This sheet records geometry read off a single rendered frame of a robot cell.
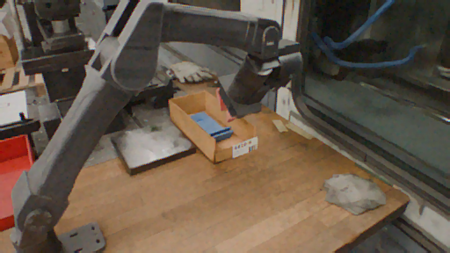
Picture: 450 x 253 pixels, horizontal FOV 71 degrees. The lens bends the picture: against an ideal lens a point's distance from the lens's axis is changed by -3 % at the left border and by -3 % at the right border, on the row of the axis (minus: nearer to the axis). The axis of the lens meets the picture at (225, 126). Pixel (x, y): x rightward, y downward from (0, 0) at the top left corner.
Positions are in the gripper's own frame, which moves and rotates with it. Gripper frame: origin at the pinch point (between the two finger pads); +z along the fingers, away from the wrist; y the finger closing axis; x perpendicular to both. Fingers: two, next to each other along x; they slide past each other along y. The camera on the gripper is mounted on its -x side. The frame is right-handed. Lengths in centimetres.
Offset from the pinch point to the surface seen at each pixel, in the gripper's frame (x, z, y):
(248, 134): -5.5, 4.7, -5.1
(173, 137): 10.3, 12.1, 3.1
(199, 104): -3.2, 17.2, 13.1
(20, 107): 44, 40, 40
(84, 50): 25.5, 2.0, 26.9
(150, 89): 8.1, 19.2, 23.0
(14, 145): 46, 19, 16
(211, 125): -1.7, 13.3, 3.8
